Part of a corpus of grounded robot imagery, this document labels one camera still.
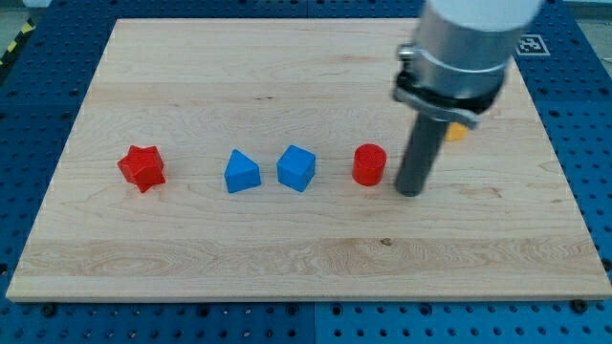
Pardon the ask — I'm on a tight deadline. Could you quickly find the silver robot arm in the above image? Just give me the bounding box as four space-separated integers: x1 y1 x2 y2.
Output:
392 0 543 129

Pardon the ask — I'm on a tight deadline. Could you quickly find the red star block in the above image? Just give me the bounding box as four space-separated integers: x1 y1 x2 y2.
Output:
118 145 165 193

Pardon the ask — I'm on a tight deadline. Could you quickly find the blue cube block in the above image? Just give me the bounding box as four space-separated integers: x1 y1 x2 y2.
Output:
276 145 316 192

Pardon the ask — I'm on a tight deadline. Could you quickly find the red cylinder block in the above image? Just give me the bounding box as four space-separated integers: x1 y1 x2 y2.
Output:
352 143 387 186

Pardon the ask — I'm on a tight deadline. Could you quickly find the blue triangular block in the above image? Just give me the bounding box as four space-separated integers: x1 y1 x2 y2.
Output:
224 149 261 193

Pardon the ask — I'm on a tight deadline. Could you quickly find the wooden board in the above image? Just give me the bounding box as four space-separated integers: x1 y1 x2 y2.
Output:
7 19 611 303

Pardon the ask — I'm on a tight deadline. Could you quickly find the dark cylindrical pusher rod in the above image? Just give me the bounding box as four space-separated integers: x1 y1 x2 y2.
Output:
395 114 449 197

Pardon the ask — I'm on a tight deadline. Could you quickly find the yellow block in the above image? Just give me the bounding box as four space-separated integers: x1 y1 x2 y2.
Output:
445 122 469 141

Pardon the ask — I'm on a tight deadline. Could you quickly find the fiducial marker tag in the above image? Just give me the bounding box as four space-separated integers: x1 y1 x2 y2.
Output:
515 34 550 56

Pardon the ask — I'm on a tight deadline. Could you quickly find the yellow black hazard tape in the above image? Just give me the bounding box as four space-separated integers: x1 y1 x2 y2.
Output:
1 17 36 68

